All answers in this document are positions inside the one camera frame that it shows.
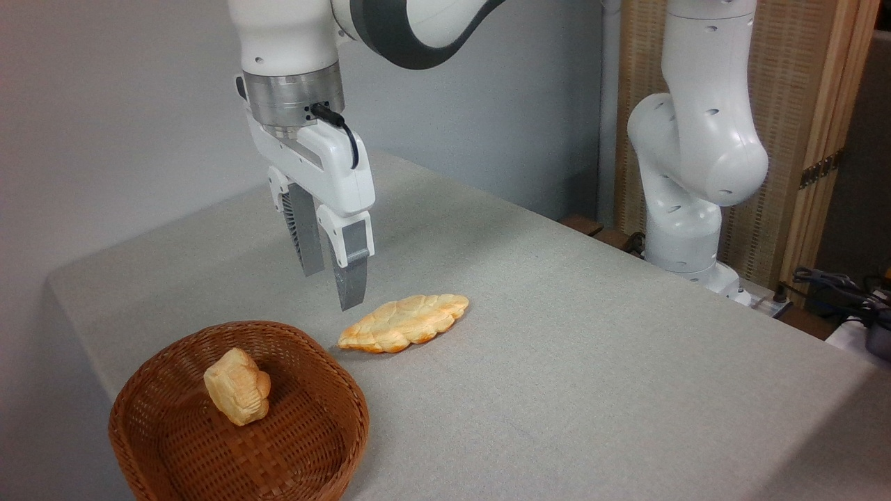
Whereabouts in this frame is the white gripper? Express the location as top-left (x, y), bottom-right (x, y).
top-left (244, 113), bottom-right (377, 312)

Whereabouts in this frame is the leaf-shaped bread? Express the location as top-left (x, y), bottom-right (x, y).
top-left (338, 293), bottom-right (470, 354)

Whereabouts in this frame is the small chunky bread roll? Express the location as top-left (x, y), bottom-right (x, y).
top-left (203, 347), bottom-right (272, 427)

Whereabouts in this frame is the brown woven wicker basket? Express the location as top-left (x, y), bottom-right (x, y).
top-left (108, 320), bottom-right (370, 501)

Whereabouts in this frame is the grey tablecloth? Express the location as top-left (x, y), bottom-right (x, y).
top-left (45, 150), bottom-right (891, 501)

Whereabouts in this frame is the brown wooden board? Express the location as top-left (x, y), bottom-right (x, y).
top-left (559, 214), bottom-right (647, 257)

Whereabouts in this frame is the white vertical pipe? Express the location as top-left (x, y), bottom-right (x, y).
top-left (597, 0), bottom-right (622, 227)

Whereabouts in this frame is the wooden folding screen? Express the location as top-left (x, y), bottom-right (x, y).
top-left (616, 0), bottom-right (881, 293)

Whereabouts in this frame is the metal screen hinge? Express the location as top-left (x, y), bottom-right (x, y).
top-left (799, 149), bottom-right (845, 190)

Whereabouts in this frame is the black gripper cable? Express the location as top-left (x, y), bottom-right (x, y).
top-left (310, 103), bottom-right (361, 170)

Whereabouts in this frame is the black cable bundle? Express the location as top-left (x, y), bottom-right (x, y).
top-left (792, 267), bottom-right (891, 315)

